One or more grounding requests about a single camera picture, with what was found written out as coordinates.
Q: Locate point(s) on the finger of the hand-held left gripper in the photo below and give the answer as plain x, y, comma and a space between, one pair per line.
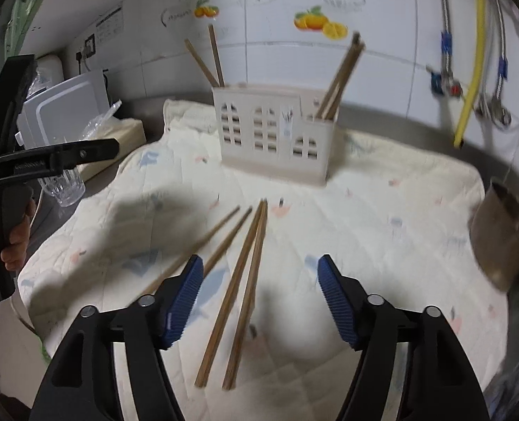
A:
9, 96
66, 155

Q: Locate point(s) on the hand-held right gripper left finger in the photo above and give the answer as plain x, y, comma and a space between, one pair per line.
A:
185, 298

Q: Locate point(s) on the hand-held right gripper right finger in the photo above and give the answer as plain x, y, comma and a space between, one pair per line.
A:
336, 298

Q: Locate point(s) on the beige plastic utensil holder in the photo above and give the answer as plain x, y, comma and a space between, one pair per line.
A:
246, 158

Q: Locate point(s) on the person's left hand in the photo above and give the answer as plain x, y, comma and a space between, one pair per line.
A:
16, 250

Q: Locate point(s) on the clear drinking glass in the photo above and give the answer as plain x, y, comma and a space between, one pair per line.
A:
64, 188

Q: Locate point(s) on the white cutting board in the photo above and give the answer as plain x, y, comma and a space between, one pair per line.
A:
66, 109

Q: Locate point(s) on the beige stack in plastic bag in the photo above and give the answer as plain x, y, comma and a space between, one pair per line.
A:
119, 138

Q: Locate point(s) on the white quilted printed mat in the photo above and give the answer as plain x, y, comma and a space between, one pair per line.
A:
373, 228

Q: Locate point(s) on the stainless steel pot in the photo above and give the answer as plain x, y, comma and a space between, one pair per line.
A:
501, 237

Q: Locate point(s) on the chrome water valve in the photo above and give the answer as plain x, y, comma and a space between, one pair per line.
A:
498, 112

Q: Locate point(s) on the green window frame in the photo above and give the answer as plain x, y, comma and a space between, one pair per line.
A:
20, 17

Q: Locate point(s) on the wall power socket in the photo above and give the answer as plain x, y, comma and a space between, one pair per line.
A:
89, 46

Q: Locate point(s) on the white printed wall label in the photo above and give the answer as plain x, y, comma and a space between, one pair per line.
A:
110, 24

